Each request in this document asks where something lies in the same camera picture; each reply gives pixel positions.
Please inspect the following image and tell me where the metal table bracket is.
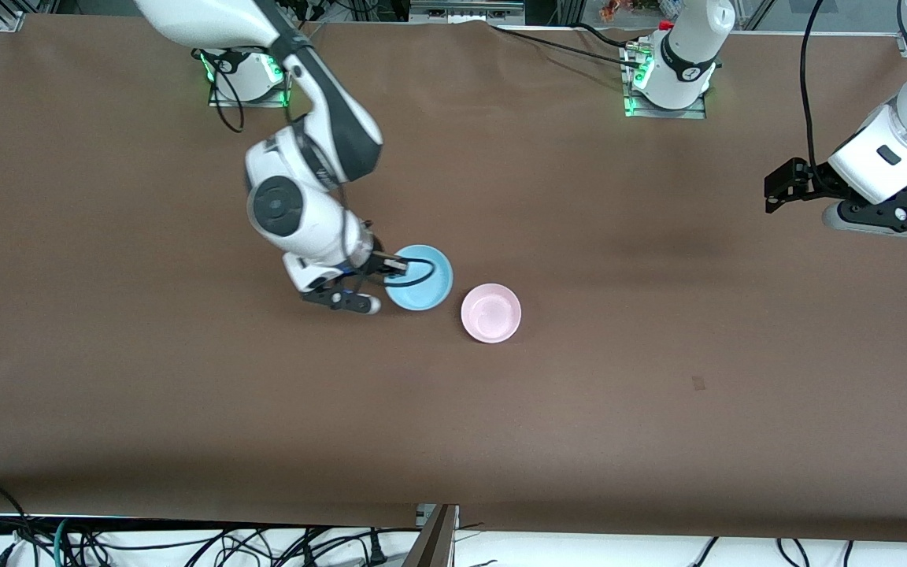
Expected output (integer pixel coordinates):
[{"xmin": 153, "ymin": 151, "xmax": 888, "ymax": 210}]
[{"xmin": 402, "ymin": 504, "xmax": 461, "ymax": 567}]

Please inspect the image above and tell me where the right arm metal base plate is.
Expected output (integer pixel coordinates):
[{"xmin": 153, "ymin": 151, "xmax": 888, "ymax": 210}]
[{"xmin": 208, "ymin": 49, "xmax": 291, "ymax": 109}]

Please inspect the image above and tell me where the black plug cable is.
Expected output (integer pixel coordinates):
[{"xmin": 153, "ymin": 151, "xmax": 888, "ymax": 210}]
[{"xmin": 357, "ymin": 531, "xmax": 389, "ymax": 565}]

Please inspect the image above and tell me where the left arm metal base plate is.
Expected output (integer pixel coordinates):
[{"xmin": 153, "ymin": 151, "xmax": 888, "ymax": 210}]
[{"xmin": 623, "ymin": 43, "xmax": 709, "ymax": 120}]

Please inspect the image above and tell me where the grey metal rail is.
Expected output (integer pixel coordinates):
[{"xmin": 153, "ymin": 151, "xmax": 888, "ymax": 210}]
[{"xmin": 410, "ymin": 0, "xmax": 526, "ymax": 24}]

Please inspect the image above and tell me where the brown table cover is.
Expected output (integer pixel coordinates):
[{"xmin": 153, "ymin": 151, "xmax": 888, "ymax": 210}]
[{"xmin": 0, "ymin": 14, "xmax": 907, "ymax": 544}]

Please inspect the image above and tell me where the pink bowl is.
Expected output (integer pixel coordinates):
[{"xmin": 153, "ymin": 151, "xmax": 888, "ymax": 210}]
[{"xmin": 461, "ymin": 283, "xmax": 523, "ymax": 344}]

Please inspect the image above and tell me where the black table cable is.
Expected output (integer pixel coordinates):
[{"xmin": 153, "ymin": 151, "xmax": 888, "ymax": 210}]
[
  {"xmin": 572, "ymin": 21, "xmax": 650, "ymax": 51},
  {"xmin": 489, "ymin": 25, "xmax": 651, "ymax": 69}
]

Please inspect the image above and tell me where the light blue bowl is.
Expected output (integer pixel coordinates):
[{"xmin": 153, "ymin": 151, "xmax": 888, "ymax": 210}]
[{"xmin": 384, "ymin": 244, "xmax": 454, "ymax": 312}]

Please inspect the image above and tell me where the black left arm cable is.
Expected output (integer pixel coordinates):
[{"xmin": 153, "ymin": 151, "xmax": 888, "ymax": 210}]
[{"xmin": 798, "ymin": 0, "xmax": 826, "ymax": 172}]

